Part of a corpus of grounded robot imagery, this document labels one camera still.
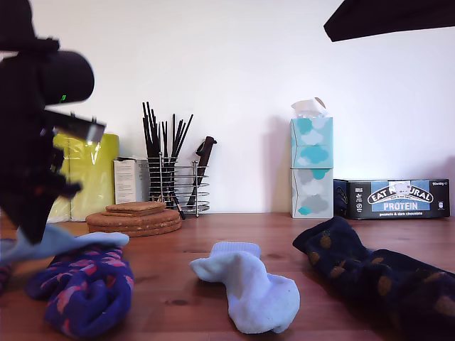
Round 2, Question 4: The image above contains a white sock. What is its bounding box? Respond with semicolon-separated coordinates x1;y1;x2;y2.
189;241;301;335
0;223;131;267

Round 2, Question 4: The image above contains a blue pink-patterned sock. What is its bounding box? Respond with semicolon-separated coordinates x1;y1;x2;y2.
0;238;15;296
24;247;136;339

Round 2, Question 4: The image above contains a yellow paper roll pack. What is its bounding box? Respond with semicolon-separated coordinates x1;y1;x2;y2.
48;133;121;224

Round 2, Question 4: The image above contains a small white carton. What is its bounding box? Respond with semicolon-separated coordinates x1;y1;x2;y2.
113;158;150;206

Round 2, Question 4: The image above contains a square cork coaster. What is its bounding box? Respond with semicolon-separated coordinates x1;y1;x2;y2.
105;201;167;211
106;207;166;217

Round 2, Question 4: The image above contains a white tissue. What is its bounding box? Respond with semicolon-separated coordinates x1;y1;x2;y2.
290;96;328;120

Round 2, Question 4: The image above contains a black chopstick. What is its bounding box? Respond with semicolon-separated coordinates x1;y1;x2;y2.
151;109;161;198
172;119;186;198
146;102;159;198
142;102;157;198
161;121;170;198
166;184;186;220
173;114;195;198
171;114;177;198

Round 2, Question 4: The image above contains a teal cloud tissue box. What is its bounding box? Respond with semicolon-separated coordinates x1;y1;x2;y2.
290;117;334;171

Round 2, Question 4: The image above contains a black protein bar box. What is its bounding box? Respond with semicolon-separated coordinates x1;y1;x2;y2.
333;178;451;221

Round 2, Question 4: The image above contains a grey cloud tissue box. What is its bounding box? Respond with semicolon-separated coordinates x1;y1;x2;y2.
291;168;335;220

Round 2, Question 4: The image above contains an arm grey camera box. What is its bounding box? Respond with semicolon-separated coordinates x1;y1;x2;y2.
44;109;108;145

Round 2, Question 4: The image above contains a chrome wire utensil holder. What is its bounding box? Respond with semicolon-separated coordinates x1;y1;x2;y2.
147;151;211;217

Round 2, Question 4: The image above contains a dark-handled knife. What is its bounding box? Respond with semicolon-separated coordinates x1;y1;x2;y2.
187;136;218;207

